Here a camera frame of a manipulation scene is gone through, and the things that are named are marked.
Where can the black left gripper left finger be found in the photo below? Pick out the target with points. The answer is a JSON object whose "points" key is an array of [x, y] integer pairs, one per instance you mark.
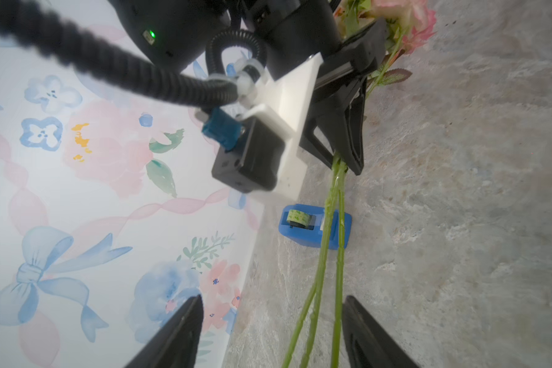
{"points": [[176, 343]]}

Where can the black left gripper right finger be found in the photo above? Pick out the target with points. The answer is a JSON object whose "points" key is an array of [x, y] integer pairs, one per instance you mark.
{"points": [[368, 345]]}

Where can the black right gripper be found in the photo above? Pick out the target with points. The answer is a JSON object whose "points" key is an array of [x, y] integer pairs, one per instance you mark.
{"points": [[292, 32]]}

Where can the blue tape dispenser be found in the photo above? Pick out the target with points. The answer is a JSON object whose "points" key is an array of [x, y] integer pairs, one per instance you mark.
{"points": [[304, 225]]}

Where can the artificial pink cream flower bouquet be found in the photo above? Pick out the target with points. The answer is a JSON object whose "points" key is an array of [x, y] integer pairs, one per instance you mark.
{"points": [[411, 24]]}

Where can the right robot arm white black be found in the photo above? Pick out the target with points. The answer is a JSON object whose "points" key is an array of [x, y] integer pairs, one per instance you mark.
{"points": [[173, 33]]}

